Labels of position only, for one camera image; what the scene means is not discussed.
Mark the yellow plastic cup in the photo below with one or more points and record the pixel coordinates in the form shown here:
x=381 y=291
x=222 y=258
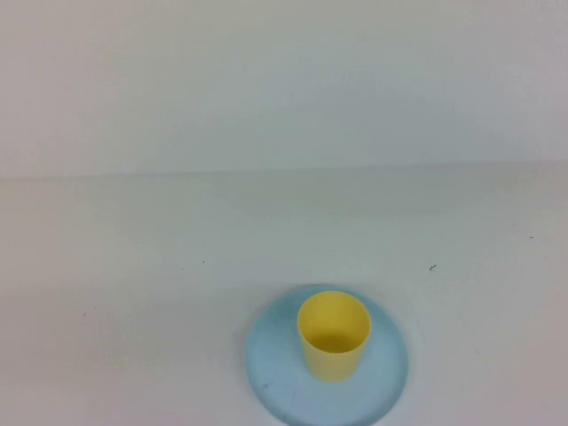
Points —
x=330 y=366

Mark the light blue round plate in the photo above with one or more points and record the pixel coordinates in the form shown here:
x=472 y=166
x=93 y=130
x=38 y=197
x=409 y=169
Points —
x=381 y=381

